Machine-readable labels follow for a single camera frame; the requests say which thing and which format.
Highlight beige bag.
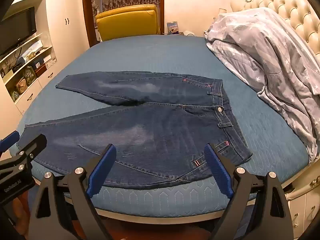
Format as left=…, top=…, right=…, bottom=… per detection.
left=15, top=79, right=28, bottom=96

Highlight grey star print quilt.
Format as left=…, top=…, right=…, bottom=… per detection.
left=204, top=7, right=320, bottom=164

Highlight yellow armchair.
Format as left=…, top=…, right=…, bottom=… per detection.
left=95, top=4, right=160, bottom=42

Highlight white nightstand with gold handles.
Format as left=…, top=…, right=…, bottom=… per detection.
left=285, top=175, right=320, bottom=240

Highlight dark blue denim pants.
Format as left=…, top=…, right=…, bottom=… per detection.
left=16, top=71, right=253, bottom=187

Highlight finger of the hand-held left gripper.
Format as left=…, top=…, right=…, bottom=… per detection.
left=0, top=131, right=20, bottom=153
left=0, top=134, right=47, bottom=174

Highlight white box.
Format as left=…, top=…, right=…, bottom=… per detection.
left=44, top=54, right=57, bottom=67

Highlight white wall cabinet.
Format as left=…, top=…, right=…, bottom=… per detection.
left=0, top=0, right=87, bottom=140

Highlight cream tufted headboard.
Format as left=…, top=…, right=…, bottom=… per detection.
left=230, top=0, right=320, bottom=63

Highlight green patterned bag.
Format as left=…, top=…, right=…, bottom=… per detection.
left=23, top=66, right=36, bottom=86

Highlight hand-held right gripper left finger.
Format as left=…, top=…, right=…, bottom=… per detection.
left=29, top=144, right=117, bottom=240

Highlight black flat screen television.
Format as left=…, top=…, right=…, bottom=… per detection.
left=0, top=7, right=37, bottom=55

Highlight brown wooden door frame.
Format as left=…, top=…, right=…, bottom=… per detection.
left=82, top=0, right=165, bottom=48

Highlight small picture box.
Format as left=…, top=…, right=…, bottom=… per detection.
left=167, top=21, right=180, bottom=35

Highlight dark red box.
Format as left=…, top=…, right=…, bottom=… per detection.
left=34, top=64, right=47, bottom=77

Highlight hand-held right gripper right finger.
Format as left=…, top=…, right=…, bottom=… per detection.
left=204, top=143, right=294, bottom=240

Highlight bed with blue quilted cover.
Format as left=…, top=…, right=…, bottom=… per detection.
left=7, top=34, right=312, bottom=224

